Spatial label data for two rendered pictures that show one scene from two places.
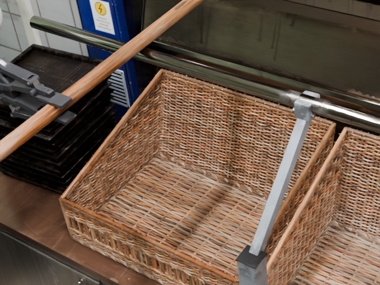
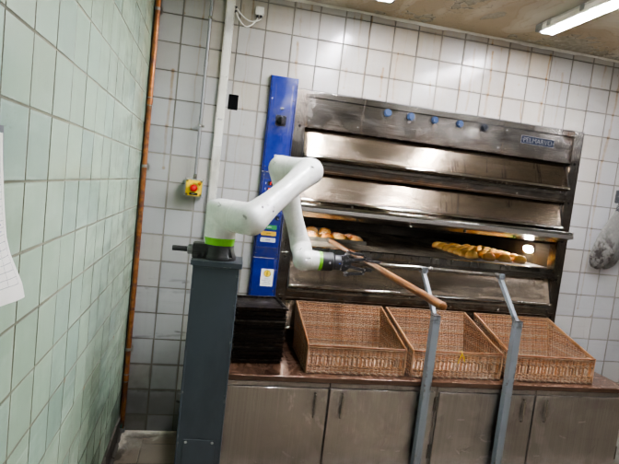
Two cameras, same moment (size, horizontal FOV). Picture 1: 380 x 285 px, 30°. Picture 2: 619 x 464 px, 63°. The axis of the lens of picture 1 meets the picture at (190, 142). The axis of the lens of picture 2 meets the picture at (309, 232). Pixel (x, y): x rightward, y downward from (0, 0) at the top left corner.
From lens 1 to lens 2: 2.45 m
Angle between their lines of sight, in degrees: 58
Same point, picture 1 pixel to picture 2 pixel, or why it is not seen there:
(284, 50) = (359, 280)
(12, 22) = (184, 295)
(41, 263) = (284, 397)
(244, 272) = (436, 320)
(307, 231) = not seen: hidden behind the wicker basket
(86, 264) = (325, 377)
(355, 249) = not seen: hidden behind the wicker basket
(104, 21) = (267, 280)
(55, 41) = not seen: hidden behind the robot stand
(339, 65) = (381, 282)
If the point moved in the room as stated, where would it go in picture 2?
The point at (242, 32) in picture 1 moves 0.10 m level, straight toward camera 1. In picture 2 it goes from (340, 275) to (352, 278)
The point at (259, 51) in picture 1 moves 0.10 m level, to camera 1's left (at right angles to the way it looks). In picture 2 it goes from (348, 282) to (339, 283)
